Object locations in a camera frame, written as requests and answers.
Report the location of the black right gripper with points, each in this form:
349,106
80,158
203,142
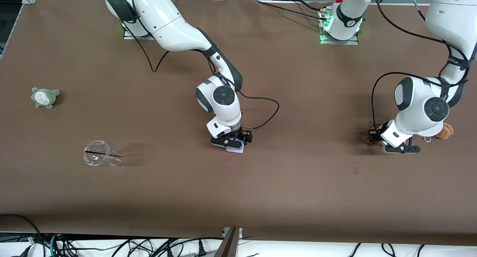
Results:
244,134

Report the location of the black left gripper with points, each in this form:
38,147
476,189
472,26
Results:
373,134

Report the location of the brown lion statue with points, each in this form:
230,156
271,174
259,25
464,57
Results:
377,143

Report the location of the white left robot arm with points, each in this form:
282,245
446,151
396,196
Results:
417,100

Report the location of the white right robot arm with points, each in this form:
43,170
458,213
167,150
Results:
167,22

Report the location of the brown table cover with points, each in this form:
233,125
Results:
223,193

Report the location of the black power plug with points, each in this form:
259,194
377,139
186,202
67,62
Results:
201,249

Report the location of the black straw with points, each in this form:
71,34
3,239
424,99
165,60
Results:
97,151

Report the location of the clear plastic cup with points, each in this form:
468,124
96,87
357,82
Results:
97,160

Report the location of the grey round plush toy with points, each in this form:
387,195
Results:
44,97

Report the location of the grey metal post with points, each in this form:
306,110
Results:
231,245

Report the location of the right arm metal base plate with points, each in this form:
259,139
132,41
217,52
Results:
128,36

